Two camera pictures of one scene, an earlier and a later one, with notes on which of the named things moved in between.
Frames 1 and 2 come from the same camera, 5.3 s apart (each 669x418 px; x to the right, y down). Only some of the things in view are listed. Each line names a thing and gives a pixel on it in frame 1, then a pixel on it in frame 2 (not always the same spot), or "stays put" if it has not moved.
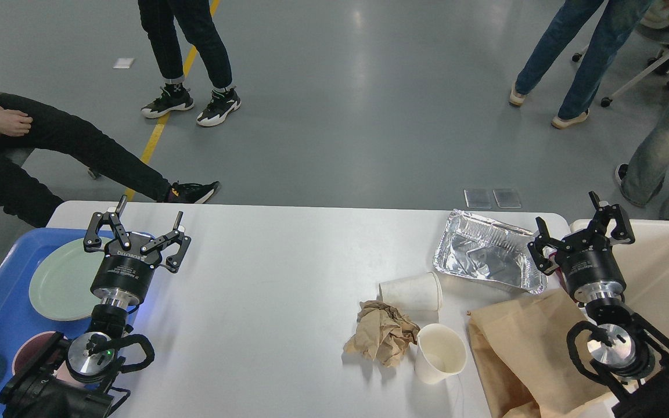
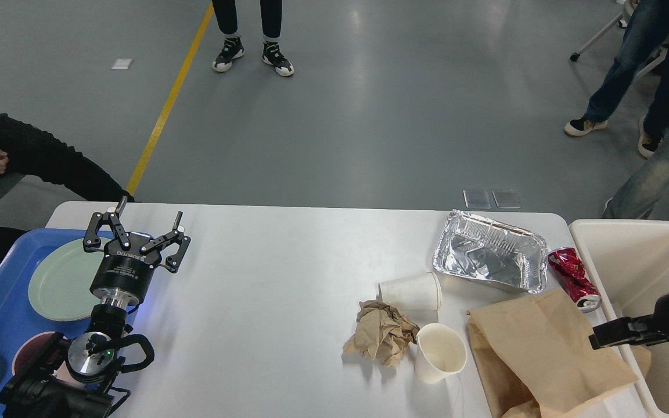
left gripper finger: (111, 216) stays put
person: (624, 17) → (652, 24)
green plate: (60, 288) stays put
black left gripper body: (125, 277) stays put
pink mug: (29, 346) stays put
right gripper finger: (535, 248) → (643, 331)
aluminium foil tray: (486, 250) stays put
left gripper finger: (175, 261) stays put
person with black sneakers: (196, 22) → (225, 11)
